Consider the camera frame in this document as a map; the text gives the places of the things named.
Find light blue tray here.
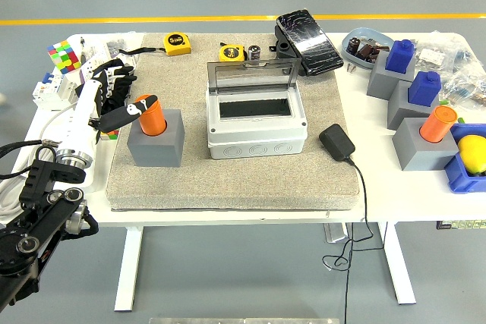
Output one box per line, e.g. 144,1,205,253
341,27,396,71

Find grey-brown mat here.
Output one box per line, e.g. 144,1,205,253
105,32,361,213

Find yellow lemon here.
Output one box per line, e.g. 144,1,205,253
457,134,486,175

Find grey plastic enclosure box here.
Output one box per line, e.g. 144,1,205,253
206,84,308,161

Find white circuit breaker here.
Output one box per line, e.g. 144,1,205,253
31,72,80,112

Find metal box under table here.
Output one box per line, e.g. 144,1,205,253
323,222,349,244

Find grey block holder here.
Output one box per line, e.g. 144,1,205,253
391,117,460,172
387,80,443,131
366,50,417,102

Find white table leg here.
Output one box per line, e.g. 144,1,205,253
113,226,144,312
377,221,417,305

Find brown capacitor in tray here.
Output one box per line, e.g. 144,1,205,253
358,43,377,64

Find blue bottle-shaped block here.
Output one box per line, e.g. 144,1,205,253
385,39,415,74
407,71,443,108

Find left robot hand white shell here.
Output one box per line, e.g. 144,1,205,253
55,58,159,153

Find orange cylinder battery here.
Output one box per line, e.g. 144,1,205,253
137,95,168,137
418,105,459,143

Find clear bag of white parts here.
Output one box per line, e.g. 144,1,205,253
413,33,456,73

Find clear bags of small parts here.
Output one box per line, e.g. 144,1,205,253
85,32,147,71

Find clear bag of resistors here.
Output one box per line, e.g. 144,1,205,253
442,45,486,107

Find blue plastic bin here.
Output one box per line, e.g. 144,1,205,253
443,122,486,195

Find black power adapter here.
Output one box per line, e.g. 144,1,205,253
317,123,357,162

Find black adapter cord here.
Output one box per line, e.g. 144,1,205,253
321,157,390,324

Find smoky transparent box lid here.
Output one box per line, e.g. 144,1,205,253
207,57,301,93

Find large colourful puzzle cube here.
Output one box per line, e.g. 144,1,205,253
46,39,83,74

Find grey block with round hole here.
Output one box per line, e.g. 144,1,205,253
127,109,185,168

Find black foot pedal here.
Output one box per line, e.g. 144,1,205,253
273,8,345,77

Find yellow tape measure with strap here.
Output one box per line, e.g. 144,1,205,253
117,31,193,56

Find label strip on table edge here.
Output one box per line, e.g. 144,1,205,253
436,219,486,231

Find white socket card pack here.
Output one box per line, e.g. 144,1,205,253
78,54,111,86

